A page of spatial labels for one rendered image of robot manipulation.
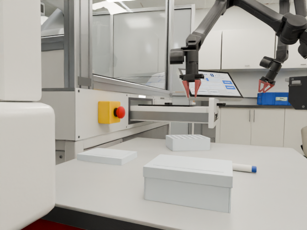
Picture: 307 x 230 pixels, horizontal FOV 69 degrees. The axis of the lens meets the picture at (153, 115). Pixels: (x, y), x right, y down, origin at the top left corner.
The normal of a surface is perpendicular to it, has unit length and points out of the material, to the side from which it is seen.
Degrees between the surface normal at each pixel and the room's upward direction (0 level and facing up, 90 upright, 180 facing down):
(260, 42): 90
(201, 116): 90
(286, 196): 0
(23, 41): 90
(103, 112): 90
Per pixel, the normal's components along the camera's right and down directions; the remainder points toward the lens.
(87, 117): 0.94, 0.03
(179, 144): 0.20, 0.05
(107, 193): 0.01, -1.00
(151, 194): -0.32, 0.04
